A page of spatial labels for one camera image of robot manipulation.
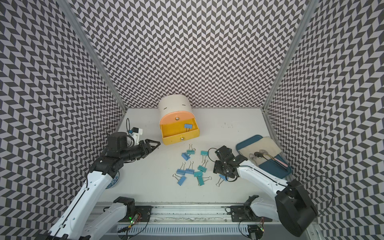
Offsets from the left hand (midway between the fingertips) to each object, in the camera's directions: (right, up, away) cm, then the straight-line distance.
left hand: (158, 147), depth 73 cm
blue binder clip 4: (+10, -20, +11) cm, 25 cm away
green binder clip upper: (+23, -8, +21) cm, 33 cm away
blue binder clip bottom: (+13, +10, +23) cm, 28 cm away
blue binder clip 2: (+12, -9, +21) cm, 26 cm away
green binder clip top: (+16, -7, +23) cm, 29 cm away
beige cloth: (+64, -2, +24) cm, 68 cm away
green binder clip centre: (+20, -18, +13) cm, 30 cm away
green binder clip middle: (+22, -16, +16) cm, 32 cm away
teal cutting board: (+70, -16, +20) cm, 75 cm away
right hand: (+33, -17, +11) cm, 38 cm away
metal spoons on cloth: (+61, -8, +22) cm, 65 cm away
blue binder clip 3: (+9, -17, +15) cm, 24 cm away
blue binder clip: (+34, -20, +13) cm, 41 cm away
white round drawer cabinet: (+5, +24, +21) cm, 32 cm away
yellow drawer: (+6, +6, +19) cm, 20 cm away
